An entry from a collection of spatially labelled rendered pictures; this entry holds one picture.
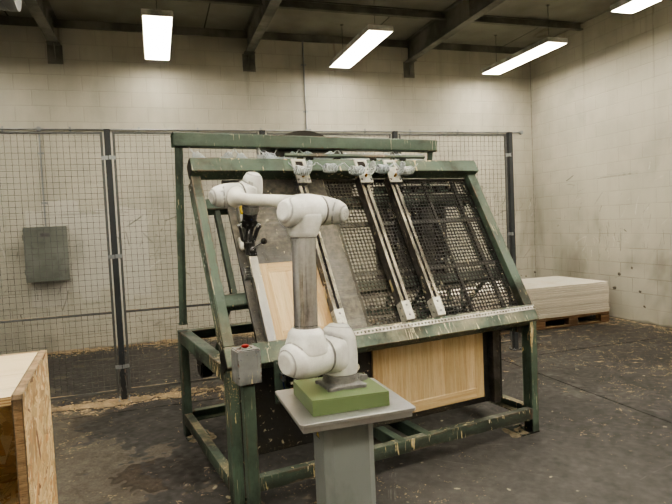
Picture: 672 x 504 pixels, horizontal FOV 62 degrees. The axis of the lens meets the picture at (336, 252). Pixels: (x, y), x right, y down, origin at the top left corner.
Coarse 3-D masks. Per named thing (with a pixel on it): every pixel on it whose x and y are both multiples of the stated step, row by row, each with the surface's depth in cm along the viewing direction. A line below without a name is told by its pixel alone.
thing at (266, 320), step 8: (240, 216) 337; (248, 256) 326; (256, 256) 327; (248, 264) 327; (256, 264) 325; (256, 272) 322; (256, 280) 320; (256, 288) 317; (264, 288) 319; (256, 296) 317; (264, 296) 317; (264, 304) 314; (264, 312) 312; (264, 320) 309; (264, 328) 308; (272, 328) 309; (272, 336) 306
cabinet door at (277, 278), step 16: (272, 272) 329; (288, 272) 333; (272, 288) 323; (288, 288) 328; (320, 288) 335; (272, 304) 318; (288, 304) 322; (320, 304) 330; (272, 320) 313; (288, 320) 317; (320, 320) 325
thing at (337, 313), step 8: (296, 160) 366; (304, 160) 368; (296, 168) 361; (296, 176) 359; (304, 176) 361; (296, 184) 364; (304, 184) 361; (296, 192) 365; (304, 192) 360; (320, 232) 349; (320, 240) 346; (320, 248) 346; (320, 256) 340; (320, 264) 338; (328, 264) 339; (320, 272) 339; (328, 272) 338; (328, 280) 334; (328, 288) 331; (336, 288) 333; (328, 296) 331; (336, 296) 330; (328, 304) 332; (336, 304) 331; (336, 312) 325; (336, 320) 323; (344, 320) 324
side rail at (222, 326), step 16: (192, 176) 337; (192, 192) 337; (192, 208) 338; (208, 224) 325; (208, 240) 320; (208, 256) 315; (208, 272) 313; (208, 288) 316; (224, 304) 304; (224, 320) 300; (224, 336) 295
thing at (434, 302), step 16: (384, 160) 396; (400, 160) 383; (400, 176) 394; (400, 192) 392; (400, 208) 384; (400, 224) 384; (416, 240) 375; (416, 256) 369; (416, 272) 370; (432, 288) 362; (432, 304) 357
